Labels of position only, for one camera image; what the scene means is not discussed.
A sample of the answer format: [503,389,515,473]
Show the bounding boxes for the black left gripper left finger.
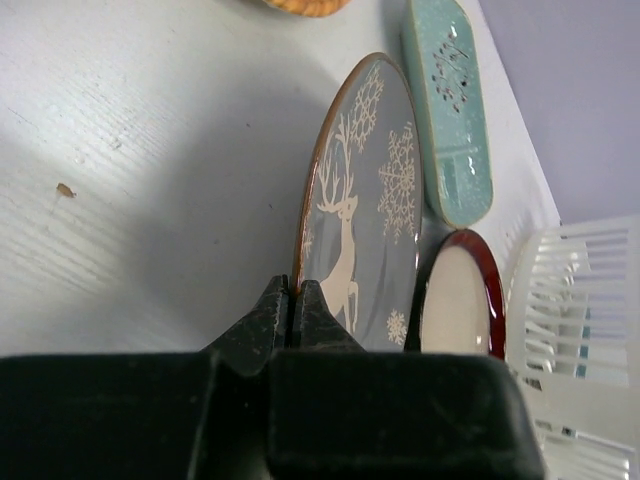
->
[203,275,290,376]

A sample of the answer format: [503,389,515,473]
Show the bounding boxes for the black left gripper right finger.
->
[292,280,364,353]

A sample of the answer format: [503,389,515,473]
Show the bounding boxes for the grey reindeer plate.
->
[293,52,424,352]

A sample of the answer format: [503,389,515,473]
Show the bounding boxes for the red rimmed beige bowl plate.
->
[403,229,506,360]

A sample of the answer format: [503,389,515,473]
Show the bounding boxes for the white plastic basket bin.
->
[506,215,639,479]

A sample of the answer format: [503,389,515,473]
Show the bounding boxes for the light teal rectangular plate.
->
[401,1,493,229]

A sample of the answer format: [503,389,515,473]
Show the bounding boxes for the orange woven round plate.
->
[264,0,350,18]

